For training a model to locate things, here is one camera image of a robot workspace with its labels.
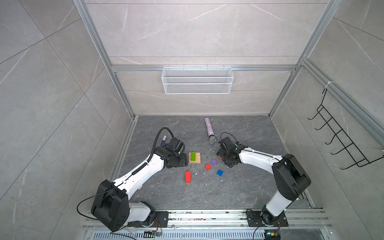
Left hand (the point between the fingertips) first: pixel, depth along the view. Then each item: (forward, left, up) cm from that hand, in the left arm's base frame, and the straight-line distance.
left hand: (183, 158), depth 83 cm
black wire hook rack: (-15, -73, +23) cm, 78 cm away
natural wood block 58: (+7, -9, -10) cm, 15 cm away
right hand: (+6, -23, -8) cm, 26 cm away
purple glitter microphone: (+18, -20, -7) cm, 27 cm away
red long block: (-7, -3, -9) cm, 12 cm away
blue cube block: (-4, -22, -12) cm, 26 cm away
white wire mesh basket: (+49, -11, +19) cm, 54 cm away
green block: (+7, -6, -10) cm, 14 cm away
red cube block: (0, -15, -12) cm, 19 cm away
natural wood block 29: (+3, -9, -10) cm, 14 cm away
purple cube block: (+3, -19, -11) cm, 22 cm away
